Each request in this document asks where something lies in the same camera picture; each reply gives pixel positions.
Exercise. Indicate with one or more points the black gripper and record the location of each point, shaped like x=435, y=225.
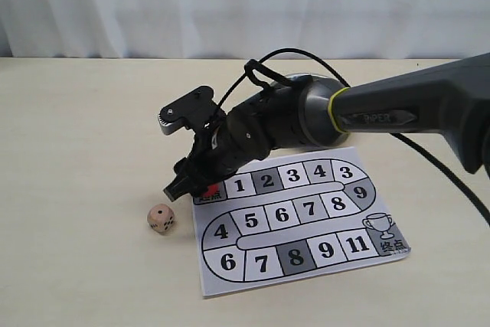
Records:
x=227, y=144

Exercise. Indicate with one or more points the red cylinder game piece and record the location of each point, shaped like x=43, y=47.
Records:
x=211, y=190

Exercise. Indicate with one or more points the wooden die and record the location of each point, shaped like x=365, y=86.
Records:
x=161, y=218

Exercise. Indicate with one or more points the stainless steel round bowl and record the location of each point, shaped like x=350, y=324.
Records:
x=298, y=115

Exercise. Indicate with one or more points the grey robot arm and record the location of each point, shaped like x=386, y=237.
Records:
x=450, y=99

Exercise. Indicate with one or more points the paper game board sheet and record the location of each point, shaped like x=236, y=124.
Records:
x=293, y=217

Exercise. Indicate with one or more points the white curtain backdrop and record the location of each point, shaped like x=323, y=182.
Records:
x=331, y=29

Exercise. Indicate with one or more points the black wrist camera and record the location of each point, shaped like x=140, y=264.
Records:
x=190, y=111

